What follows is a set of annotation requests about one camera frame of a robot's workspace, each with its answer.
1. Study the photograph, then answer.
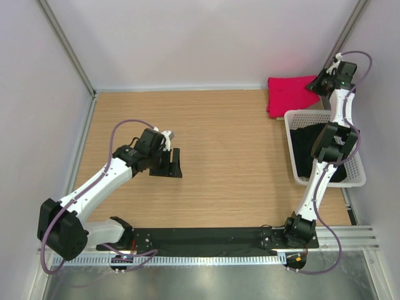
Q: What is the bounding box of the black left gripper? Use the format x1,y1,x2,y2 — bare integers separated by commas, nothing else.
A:
147,146,182,177

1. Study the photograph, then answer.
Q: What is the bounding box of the pink red t shirt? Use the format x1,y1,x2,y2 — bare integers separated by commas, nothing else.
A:
266,75,319,118

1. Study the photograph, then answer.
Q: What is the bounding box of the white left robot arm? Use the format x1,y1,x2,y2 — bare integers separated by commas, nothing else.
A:
37,128,183,261

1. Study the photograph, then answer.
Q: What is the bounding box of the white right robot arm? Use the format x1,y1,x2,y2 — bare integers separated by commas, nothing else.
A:
281,57,360,248

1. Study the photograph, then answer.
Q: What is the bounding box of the folded beige t shirt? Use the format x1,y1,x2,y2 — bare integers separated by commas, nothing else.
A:
266,89,324,121

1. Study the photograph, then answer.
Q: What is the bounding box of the white perforated plastic basket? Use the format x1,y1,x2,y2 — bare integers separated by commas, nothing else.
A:
284,109,366,188

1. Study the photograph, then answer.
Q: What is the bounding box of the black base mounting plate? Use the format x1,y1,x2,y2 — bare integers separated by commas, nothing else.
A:
109,226,319,256

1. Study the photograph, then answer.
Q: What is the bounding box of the black t shirt in basket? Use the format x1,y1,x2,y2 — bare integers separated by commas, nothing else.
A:
290,123,349,183

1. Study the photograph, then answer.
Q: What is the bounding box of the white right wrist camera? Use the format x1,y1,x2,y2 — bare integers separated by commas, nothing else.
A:
326,52,343,74

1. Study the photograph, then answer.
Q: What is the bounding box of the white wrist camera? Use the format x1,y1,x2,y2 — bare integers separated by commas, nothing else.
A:
153,127,174,151
326,52,343,74

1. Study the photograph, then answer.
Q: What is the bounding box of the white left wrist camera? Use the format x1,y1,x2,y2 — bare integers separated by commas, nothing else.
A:
153,127,174,151

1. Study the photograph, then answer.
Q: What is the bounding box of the right aluminium corner post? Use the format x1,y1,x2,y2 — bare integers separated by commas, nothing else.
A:
323,0,371,68

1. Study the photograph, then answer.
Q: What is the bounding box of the aluminium corner post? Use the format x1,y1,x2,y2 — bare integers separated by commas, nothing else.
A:
37,0,98,98
323,0,371,68

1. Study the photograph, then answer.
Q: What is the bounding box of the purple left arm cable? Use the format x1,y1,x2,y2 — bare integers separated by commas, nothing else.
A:
40,119,159,288

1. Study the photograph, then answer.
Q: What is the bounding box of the white slotted cable duct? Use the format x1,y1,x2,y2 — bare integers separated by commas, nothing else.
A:
64,253,286,268

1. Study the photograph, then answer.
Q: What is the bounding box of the aluminium frame rail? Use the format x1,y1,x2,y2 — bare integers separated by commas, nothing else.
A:
37,226,381,254

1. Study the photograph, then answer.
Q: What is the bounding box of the left aluminium corner post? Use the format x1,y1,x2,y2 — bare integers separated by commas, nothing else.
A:
37,0,98,98

